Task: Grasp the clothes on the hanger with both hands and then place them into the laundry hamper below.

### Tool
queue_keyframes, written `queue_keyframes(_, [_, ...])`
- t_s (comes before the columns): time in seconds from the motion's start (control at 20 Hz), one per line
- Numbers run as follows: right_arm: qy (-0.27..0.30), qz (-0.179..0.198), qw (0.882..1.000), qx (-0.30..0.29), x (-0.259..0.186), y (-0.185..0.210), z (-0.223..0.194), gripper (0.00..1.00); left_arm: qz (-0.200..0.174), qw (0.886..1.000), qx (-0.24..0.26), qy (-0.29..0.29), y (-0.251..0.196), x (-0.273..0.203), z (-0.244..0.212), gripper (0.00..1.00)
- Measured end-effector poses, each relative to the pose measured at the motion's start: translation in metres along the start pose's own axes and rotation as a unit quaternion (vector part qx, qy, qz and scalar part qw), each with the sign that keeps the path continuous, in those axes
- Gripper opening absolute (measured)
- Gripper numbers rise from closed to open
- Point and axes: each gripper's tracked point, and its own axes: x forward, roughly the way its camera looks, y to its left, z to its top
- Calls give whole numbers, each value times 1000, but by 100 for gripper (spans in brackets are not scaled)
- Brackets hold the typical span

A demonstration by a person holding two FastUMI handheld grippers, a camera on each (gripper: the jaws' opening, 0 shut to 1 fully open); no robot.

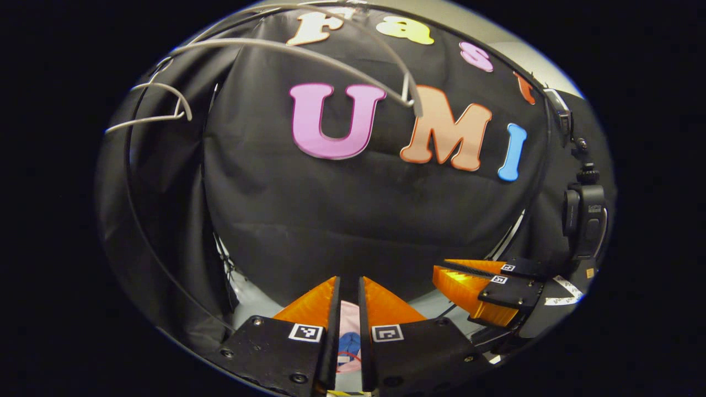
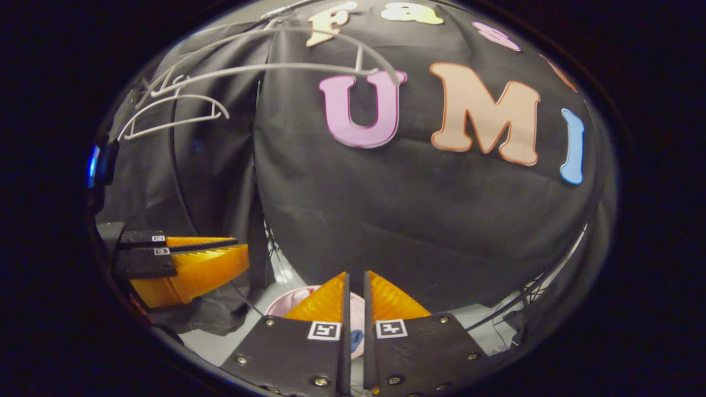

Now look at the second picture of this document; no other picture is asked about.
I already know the black backdrop cloth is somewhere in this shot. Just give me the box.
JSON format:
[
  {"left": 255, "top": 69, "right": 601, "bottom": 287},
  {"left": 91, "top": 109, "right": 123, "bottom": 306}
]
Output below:
[{"left": 91, "top": 0, "right": 616, "bottom": 353}]

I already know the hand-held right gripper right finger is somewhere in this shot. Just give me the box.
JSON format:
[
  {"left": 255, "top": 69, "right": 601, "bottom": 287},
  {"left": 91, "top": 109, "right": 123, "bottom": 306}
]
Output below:
[{"left": 362, "top": 270, "right": 490, "bottom": 397}]

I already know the dark object with blue light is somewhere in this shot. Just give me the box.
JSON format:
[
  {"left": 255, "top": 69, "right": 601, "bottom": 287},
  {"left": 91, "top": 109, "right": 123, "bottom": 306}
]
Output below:
[{"left": 85, "top": 139, "right": 119, "bottom": 188}]

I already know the white hanger with taped hook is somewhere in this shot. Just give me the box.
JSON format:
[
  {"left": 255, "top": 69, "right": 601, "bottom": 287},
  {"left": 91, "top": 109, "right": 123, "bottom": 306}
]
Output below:
[{"left": 134, "top": 22, "right": 403, "bottom": 110}]

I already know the white plastic clothes hanger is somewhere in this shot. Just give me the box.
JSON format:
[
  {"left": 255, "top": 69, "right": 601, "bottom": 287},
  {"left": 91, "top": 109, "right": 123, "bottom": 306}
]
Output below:
[{"left": 119, "top": 74, "right": 229, "bottom": 141}]

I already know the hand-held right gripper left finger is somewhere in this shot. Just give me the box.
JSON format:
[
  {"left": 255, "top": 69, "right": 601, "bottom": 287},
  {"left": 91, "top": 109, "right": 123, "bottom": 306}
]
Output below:
[{"left": 220, "top": 271, "right": 354, "bottom": 397}]

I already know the pink laundry hamper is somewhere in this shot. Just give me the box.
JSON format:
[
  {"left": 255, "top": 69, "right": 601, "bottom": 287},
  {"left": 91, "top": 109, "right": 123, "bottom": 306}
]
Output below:
[{"left": 266, "top": 285, "right": 367, "bottom": 360}]

